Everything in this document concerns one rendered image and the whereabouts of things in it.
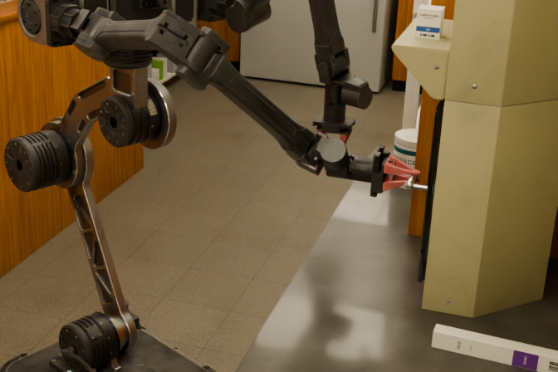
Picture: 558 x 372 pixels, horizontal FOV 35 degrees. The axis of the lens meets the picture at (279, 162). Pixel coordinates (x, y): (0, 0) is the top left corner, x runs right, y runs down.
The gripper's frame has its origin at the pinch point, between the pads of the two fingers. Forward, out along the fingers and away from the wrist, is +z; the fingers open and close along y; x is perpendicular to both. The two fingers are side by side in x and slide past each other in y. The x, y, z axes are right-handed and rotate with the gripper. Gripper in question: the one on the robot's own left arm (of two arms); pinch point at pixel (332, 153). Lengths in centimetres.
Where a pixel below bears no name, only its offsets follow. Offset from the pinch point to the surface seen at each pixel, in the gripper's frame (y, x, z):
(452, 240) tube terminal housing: 37, -45, -1
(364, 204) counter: 8.5, 6.5, 16.1
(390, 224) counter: 17.6, -4.0, 16.3
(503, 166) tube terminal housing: 45, -43, -17
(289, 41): -140, 442, 73
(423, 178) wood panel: 25.6, -8.4, 0.7
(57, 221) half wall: -165, 132, 101
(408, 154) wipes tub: 17.1, 21.6, 5.2
